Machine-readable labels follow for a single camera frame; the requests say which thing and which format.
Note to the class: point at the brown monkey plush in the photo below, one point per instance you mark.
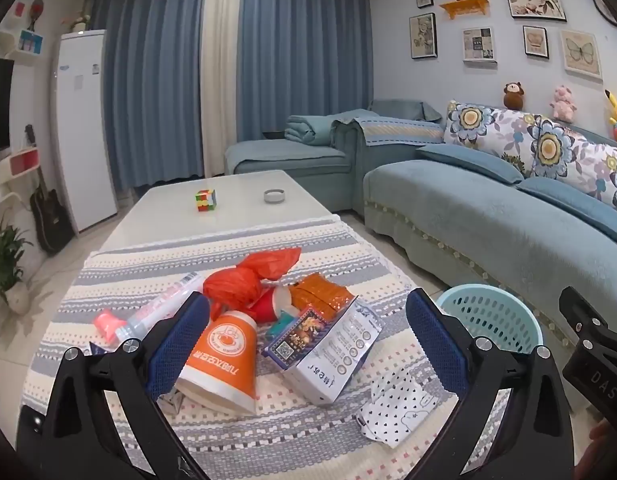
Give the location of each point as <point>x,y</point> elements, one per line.
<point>514,96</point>

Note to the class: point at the orange wall shelf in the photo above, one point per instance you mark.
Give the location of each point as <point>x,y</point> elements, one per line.
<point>463,7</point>

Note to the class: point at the orange paper cup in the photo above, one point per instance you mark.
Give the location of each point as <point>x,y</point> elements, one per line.
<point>223,360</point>

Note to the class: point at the white newsprint wall canvas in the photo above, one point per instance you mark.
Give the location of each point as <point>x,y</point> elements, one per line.
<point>479,45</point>

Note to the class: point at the orange snack packet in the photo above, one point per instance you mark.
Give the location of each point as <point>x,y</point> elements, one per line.
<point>323,297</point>

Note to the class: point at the blue curtain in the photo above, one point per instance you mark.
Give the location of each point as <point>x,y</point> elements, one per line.
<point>303,45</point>
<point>148,85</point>

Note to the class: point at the round grey ashtray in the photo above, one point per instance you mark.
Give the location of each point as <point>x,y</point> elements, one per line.
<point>274,196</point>

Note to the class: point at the teal packet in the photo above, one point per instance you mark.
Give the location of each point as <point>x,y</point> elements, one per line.
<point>283,322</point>

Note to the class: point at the light blue plastic basket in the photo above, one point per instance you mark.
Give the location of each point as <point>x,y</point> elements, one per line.
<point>493,315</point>

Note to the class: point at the purple card packet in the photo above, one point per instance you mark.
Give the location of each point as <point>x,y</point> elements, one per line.
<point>298,340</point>

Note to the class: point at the black round wall clock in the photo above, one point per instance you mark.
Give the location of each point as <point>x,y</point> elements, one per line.
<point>596,7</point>

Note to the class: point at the woven striped tablecloth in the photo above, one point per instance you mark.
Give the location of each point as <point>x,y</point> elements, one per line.
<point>288,435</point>

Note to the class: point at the colourful puzzle cube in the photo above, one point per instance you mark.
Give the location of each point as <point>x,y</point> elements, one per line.
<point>205,201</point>

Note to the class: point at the clear plastic bottle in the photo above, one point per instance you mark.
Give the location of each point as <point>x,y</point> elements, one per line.
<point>158,305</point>

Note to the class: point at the white heart-print tissue packet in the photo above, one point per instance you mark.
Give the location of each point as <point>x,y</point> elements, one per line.
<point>398,410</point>

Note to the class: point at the white refrigerator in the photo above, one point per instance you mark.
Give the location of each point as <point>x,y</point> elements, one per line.
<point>86,130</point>

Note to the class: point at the pink pig plush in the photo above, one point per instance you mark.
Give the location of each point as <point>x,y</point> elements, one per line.
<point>562,104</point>

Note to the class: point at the dark flat device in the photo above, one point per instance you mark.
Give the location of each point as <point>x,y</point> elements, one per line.
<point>273,135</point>

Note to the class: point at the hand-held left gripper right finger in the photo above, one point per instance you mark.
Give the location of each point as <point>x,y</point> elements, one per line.
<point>436,345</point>

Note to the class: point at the tall black picture frame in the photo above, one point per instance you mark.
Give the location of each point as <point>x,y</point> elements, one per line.
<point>422,36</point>

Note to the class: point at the blue photo card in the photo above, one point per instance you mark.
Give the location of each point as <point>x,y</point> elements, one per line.
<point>31,41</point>

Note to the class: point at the butterfly picture frame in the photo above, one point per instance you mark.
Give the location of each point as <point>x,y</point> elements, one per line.
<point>581,53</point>

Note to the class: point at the orange plastic bag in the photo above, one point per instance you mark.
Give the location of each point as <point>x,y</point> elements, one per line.
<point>238,285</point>

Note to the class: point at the red paper cup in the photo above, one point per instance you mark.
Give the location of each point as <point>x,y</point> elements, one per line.
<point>268,306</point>

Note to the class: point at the black acoustic guitar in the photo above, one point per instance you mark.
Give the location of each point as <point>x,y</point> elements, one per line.
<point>51,220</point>

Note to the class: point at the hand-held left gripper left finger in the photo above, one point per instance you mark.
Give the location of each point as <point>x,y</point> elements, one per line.
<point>178,342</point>

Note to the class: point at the floral cushion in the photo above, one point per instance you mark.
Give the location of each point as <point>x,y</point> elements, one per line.
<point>578,160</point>
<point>488,135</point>

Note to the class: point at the folded teal blanket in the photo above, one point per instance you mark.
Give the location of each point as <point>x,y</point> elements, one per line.
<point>313,127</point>

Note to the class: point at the pink plastic cap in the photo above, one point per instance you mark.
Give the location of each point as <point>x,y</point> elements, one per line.
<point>108,324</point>

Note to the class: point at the white curved wall shelf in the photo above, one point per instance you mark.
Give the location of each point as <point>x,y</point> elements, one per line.
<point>23,160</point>

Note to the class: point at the teal sofa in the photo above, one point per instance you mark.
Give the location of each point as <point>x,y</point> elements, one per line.
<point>488,225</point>

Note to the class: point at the white coffee table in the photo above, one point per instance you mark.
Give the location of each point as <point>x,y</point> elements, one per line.
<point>238,220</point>

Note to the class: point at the artificial flower bunch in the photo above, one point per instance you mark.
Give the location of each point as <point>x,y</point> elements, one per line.
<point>78,22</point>

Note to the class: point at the white curtain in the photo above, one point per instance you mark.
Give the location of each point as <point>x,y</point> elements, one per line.
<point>221,70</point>

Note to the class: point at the green potted plant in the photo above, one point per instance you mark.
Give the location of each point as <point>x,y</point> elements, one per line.
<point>6,255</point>

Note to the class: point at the white cardboard box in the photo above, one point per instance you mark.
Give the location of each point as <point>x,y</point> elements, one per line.
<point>333,365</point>

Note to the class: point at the silver foil wrapper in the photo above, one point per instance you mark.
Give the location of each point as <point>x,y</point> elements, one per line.
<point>171,402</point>

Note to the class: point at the blue pillow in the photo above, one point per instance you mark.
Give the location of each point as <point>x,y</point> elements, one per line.
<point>578,205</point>
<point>468,162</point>

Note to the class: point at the red table tennis paddle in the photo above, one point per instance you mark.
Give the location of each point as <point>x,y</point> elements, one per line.
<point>37,7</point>

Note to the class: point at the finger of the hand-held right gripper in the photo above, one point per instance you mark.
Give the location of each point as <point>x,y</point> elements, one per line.
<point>581,310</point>

